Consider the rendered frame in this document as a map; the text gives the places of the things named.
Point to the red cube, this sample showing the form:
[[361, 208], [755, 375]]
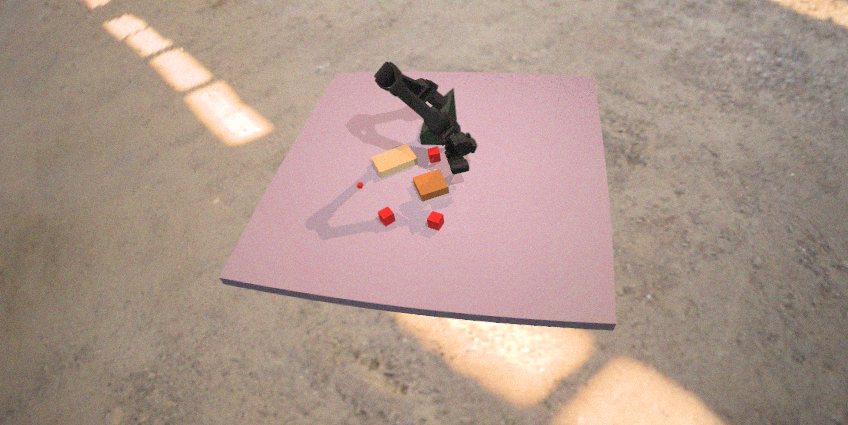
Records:
[[435, 220], [386, 216], [434, 154]]

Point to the pale yellow rectangular board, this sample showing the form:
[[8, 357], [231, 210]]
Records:
[[394, 160]]

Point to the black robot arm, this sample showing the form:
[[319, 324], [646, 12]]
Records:
[[415, 93]]

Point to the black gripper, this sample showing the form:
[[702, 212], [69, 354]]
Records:
[[458, 164]]

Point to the orange square block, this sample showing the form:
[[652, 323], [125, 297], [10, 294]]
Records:
[[430, 185]]

